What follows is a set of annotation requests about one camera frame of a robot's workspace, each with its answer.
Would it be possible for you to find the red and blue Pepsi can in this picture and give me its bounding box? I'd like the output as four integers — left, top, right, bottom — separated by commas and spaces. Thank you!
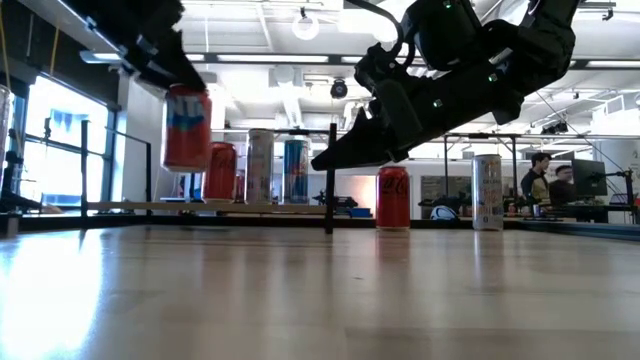
163, 83, 213, 174

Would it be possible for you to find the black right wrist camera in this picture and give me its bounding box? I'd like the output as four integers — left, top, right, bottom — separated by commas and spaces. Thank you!
353, 42, 416, 89

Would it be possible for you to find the red Coca-Cola Zero can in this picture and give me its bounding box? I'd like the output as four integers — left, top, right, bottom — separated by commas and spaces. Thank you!
202, 141, 239, 204
375, 166, 412, 232

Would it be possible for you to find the blue silver Red Bull can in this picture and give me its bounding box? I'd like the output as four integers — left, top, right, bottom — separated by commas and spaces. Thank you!
283, 138, 310, 205

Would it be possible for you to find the distant cluttered work desk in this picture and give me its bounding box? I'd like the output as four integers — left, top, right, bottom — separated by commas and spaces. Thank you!
503, 197, 640, 225

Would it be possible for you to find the white Celsius can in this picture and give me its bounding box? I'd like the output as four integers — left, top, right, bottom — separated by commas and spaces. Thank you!
246, 128, 276, 205
471, 153, 505, 232

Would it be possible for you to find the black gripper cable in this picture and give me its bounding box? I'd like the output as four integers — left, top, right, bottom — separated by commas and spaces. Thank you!
344, 0, 407, 56

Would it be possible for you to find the distant black station frame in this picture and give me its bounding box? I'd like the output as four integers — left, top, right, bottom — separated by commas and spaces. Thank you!
399, 131, 640, 211

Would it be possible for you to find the black aluminium table frame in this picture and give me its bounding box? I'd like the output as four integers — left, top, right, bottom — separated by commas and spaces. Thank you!
0, 212, 640, 244

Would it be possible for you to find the person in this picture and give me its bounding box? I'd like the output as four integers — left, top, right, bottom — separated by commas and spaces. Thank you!
548, 164, 577, 207
519, 151, 553, 207

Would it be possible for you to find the wooden shelf board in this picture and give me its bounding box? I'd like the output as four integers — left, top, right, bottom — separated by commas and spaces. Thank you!
85, 200, 329, 215

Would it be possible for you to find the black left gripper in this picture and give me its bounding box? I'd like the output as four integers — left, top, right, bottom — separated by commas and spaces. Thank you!
117, 0, 209, 94

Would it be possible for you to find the black ceiling spotlight cluster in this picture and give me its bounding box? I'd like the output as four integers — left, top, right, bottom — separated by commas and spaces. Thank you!
539, 119, 571, 136

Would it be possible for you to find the white coiled cable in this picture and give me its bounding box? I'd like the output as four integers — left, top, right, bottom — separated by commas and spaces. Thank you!
292, 13, 320, 42

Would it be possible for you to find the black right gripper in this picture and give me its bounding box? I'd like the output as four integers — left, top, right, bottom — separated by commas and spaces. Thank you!
310, 69, 501, 171

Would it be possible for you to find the thin black metal shelf rail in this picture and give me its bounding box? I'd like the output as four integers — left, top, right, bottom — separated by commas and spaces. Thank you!
79, 118, 338, 235

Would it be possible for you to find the long LED light bar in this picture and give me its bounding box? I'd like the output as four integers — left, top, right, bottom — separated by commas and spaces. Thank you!
79, 49, 640, 70

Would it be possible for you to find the black computer monitor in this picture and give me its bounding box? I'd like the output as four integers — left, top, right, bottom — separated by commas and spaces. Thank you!
571, 158, 609, 198

